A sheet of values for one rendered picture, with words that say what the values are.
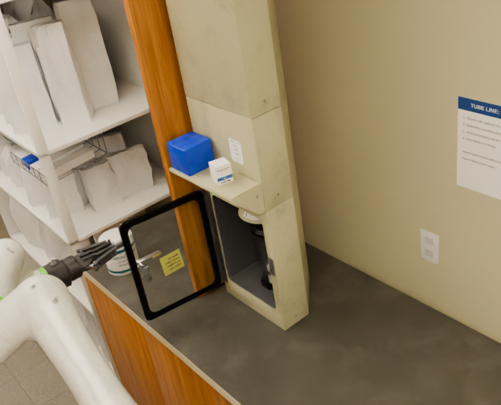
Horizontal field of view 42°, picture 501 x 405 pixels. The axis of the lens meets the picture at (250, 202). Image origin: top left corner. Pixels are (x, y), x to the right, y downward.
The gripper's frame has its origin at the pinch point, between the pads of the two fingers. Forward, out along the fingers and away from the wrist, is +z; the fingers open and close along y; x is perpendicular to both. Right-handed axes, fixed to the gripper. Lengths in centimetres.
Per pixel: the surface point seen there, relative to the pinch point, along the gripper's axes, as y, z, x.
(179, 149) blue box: -14.5, 19.9, -29.0
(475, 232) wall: -80, 74, 3
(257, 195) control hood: -38, 28, -17
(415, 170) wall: -59, 74, -11
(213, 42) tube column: -27, 30, -60
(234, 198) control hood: -37.8, 20.6, -19.9
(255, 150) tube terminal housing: -38, 31, -31
